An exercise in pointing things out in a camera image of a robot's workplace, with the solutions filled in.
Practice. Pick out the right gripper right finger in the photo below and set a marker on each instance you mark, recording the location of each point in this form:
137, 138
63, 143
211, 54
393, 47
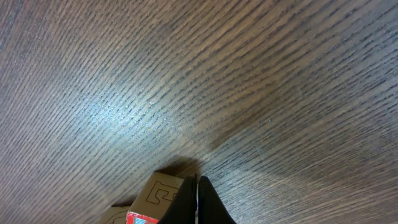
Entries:
210, 207

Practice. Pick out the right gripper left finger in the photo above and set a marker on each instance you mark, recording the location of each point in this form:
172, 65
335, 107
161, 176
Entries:
183, 208

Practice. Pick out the red M letter block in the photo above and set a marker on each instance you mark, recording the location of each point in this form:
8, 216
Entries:
154, 199

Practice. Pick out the yellow sided wooden block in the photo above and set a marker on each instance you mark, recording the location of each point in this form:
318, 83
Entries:
114, 215

